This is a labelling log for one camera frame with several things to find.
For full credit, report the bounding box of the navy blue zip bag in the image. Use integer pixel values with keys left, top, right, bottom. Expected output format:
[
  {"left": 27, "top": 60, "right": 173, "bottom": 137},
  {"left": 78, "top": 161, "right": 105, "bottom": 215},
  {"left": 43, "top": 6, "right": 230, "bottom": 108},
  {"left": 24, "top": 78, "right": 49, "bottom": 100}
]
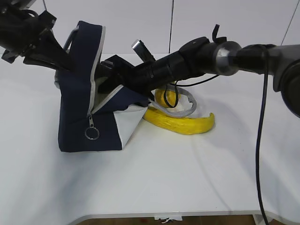
[{"left": 56, "top": 21, "right": 151, "bottom": 152}]

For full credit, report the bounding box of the yellow banana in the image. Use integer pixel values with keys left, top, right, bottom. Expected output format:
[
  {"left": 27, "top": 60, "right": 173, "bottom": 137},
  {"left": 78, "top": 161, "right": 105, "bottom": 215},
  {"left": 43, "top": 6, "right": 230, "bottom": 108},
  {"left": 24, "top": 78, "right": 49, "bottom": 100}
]
[{"left": 143, "top": 106, "right": 215, "bottom": 135}]

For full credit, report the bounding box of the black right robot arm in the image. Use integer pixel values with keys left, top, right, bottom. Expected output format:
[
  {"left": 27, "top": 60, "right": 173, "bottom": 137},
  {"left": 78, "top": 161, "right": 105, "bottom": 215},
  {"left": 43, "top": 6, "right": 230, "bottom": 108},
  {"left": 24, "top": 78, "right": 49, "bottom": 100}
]
[{"left": 104, "top": 37, "right": 300, "bottom": 116}]

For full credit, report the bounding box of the white torn paper scrap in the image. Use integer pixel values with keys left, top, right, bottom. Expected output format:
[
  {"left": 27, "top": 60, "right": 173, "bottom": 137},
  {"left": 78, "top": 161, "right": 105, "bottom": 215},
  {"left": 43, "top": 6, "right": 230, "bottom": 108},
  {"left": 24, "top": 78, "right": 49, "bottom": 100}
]
[{"left": 154, "top": 216, "right": 183, "bottom": 224}]

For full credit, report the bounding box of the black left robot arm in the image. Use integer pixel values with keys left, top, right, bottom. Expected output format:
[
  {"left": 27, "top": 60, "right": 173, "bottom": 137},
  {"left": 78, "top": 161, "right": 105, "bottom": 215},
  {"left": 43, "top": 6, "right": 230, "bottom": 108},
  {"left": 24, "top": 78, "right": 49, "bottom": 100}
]
[{"left": 0, "top": 0, "right": 75, "bottom": 71}]

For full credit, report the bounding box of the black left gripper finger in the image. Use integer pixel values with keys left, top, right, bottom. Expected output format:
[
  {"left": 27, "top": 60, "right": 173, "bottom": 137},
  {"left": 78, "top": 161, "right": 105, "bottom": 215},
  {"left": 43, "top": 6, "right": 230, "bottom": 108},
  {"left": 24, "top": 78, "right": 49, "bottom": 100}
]
[
  {"left": 23, "top": 52, "right": 61, "bottom": 70},
  {"left": 38, "top": 30, "right": 75, "bottom": 71}
]

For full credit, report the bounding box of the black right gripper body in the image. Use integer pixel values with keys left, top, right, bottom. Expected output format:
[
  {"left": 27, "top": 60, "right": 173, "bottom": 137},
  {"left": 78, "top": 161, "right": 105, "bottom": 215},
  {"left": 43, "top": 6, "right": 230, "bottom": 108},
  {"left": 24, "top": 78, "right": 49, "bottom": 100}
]
[{"left": 95, "top": 55, "right": 149, "bottom": 94}]

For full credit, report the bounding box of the yellow pear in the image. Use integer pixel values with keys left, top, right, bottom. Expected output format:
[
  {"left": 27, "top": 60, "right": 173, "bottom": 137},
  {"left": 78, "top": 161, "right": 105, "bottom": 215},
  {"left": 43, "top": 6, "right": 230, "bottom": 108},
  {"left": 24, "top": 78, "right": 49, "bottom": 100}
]
[{"left": 154, "top": 89, "right": 181, "bottom": 108}]

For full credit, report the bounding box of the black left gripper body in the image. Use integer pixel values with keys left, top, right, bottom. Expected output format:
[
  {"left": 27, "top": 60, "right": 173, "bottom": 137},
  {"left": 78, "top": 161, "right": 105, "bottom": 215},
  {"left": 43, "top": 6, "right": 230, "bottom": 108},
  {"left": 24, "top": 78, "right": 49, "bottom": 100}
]
[{"left": 0, "top": 10, "right": 57, "bottom": 63}]

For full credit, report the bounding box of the black cable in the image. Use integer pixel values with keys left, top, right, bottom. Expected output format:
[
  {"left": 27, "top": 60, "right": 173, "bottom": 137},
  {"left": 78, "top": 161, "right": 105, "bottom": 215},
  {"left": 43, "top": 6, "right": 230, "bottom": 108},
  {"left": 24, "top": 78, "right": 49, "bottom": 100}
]
[{"left": 255, "top": 44, "right": 270, "bottom": 225}]

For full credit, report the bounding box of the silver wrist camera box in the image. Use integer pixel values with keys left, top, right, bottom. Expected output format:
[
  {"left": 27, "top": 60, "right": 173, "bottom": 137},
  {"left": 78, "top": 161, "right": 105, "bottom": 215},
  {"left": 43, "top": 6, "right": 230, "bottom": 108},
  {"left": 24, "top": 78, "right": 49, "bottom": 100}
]
[{"left": 131, "top": 39, "right": 155, "bottom": 62}]

